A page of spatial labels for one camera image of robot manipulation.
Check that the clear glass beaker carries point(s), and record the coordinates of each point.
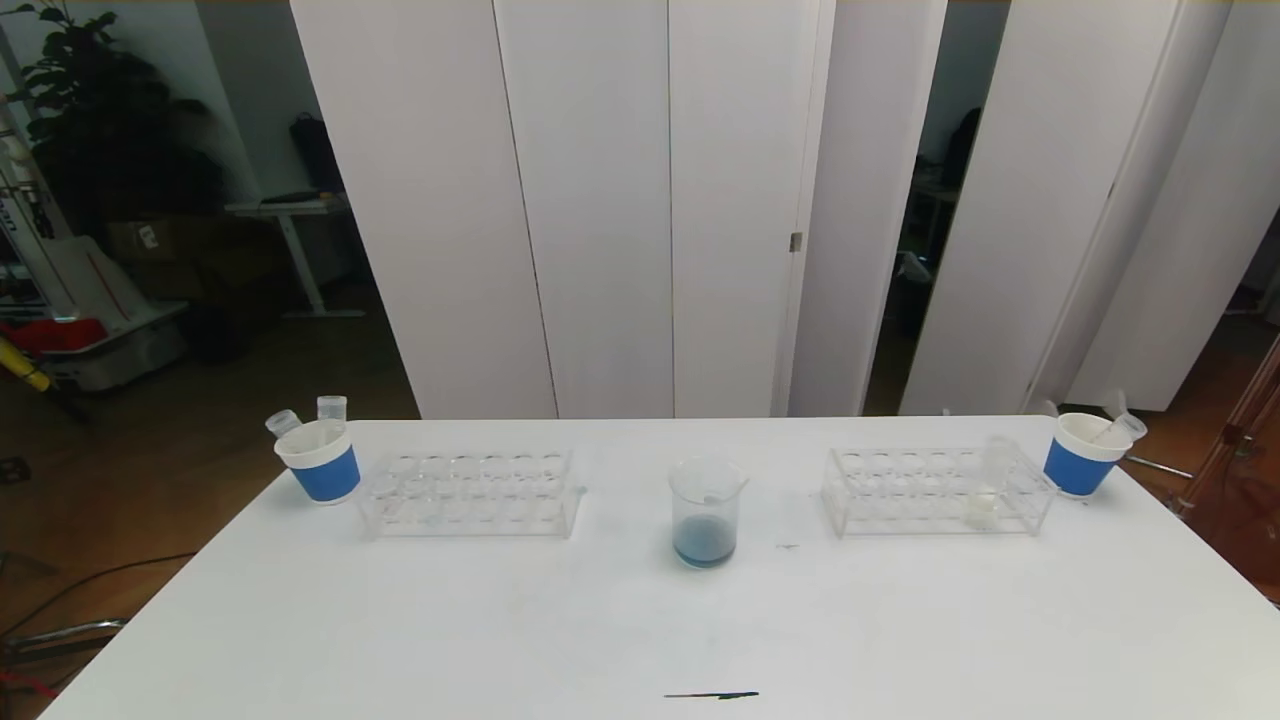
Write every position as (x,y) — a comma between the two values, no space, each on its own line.
(705,545)

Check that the test tube with red pigment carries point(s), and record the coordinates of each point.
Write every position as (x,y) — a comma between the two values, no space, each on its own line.
(1122,428)
(331,408)

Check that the dark green potted plant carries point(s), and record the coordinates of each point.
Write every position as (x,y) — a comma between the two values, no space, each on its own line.
(100,110)

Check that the test tube with blue pigment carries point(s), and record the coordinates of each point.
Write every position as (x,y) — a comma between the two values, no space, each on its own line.
(283,422)

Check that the white partition panel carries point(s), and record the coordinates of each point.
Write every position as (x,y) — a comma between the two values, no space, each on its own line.
(1220,150)
(1050,100)
(860,150)

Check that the yellow tool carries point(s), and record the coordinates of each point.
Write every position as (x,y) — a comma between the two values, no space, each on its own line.
(25,368)

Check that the black backpack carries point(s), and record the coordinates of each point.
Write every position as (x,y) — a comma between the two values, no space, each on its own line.
(315,150)

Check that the clear acrylic test tube rack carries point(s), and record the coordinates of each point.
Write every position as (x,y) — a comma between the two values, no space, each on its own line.
(480,495)
(920,495)

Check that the grey metal bar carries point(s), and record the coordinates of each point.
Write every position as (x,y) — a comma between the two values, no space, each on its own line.
(70,630)

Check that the white three-panel folding screen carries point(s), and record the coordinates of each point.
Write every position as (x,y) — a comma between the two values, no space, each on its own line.
(590,200)

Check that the cardboard box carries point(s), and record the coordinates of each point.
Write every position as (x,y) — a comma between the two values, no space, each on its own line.
(150,240)

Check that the test tube with yellow pigment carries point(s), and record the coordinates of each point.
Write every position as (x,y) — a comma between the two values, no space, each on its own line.
(982,505)

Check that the white leaning board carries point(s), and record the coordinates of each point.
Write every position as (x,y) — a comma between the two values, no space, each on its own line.
(85,280)

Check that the chrome floor leg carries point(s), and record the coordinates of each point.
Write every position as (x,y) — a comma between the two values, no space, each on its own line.
(1158,466)

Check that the white standing desk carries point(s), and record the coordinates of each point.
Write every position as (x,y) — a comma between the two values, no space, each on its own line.
(290,208)

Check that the brown wooden stand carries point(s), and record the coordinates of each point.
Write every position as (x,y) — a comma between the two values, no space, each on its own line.
(1240,480)

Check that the white equipment base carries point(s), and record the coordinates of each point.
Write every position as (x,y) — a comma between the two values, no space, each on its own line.
(120,355)

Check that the white paper cup blue sleeve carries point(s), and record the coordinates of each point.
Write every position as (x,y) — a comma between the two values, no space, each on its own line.
(1078,468)
(325,472)

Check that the white partition foot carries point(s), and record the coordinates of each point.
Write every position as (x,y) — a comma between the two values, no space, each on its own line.
(1115,402)

